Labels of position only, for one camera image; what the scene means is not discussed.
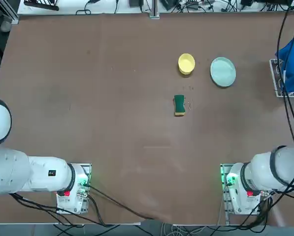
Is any black base cable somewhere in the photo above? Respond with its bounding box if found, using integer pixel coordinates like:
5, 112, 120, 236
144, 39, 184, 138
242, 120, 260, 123
10, 193, 64, 214

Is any grey metal mount plate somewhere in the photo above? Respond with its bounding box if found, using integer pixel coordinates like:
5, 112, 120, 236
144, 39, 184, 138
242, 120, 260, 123
220, 163, 238, 226
67, 162, 92, 214

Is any thick dark base cable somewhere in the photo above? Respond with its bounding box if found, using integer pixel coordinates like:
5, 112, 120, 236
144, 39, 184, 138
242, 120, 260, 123
87, 184, 155, 221

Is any small yellow dish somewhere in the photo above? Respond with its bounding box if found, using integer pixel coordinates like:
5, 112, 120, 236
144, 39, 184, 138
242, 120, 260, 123
178, 53, 196, 75

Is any green and yellow sponge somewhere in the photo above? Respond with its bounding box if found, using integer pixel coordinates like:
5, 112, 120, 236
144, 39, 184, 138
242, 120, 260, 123
173, 94, 186, 118

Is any aluminium profile post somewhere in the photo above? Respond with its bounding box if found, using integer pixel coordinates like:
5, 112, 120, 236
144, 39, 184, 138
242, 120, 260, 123
149, 0, 160, 19

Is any pale green plate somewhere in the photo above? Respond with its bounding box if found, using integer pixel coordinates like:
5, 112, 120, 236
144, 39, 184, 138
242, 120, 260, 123
209, 57, 237, 88

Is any aluminium corner profile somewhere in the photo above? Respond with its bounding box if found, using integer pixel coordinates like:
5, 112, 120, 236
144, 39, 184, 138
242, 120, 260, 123
0, 0, 20, 25

